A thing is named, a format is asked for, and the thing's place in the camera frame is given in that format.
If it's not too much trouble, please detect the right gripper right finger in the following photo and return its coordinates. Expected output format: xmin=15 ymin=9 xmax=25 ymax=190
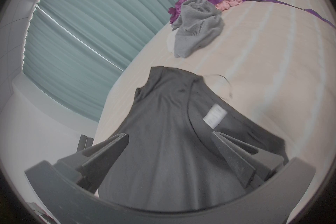
xmin=212 ymin=131 xmax=289 ymax=190

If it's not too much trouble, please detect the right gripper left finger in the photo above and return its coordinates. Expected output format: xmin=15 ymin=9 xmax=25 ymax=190
xmin=56 ymin=133 xmax=130 ymax=193

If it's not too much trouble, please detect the black T-shirt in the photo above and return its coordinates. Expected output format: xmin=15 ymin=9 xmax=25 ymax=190
xmin=97 ymin=66 xmax=289 ymax=213

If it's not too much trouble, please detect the bed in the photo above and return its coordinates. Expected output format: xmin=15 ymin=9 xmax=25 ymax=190
xmin=93 ymin=0 xmax=336 ymax=205

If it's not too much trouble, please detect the blue-green curtain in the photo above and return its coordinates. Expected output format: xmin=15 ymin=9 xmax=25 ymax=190
xmin=38 ymin=0 xmax=184 ymax=70
xmin=22 ymin=6 xmax=124 ymax=122

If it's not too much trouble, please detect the grey garment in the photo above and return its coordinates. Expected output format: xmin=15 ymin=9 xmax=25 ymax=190
xmin=172 ymin=0 xmax=225 ymax=58

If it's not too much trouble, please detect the pink garment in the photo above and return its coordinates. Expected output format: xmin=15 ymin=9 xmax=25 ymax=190
xmin=215 ymin=0 xmax=243 ymax=11

